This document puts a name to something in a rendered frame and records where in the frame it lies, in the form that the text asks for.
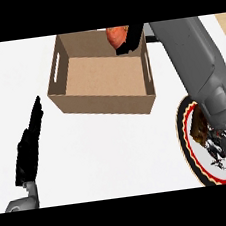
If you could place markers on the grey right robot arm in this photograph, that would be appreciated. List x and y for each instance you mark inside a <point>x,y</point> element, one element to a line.
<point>201,79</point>

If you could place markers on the brown cardboard box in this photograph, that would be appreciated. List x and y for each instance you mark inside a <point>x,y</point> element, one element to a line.
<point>104,82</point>

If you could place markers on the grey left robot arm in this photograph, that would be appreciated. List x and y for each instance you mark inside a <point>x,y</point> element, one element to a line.
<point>26,200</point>

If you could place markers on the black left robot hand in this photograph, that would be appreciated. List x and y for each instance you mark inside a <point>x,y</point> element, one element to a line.
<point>27,156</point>

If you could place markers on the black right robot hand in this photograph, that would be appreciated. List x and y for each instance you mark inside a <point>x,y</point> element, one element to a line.
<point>131,39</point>

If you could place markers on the white plate with red rim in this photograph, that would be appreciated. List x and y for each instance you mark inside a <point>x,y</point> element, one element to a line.
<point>197,147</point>

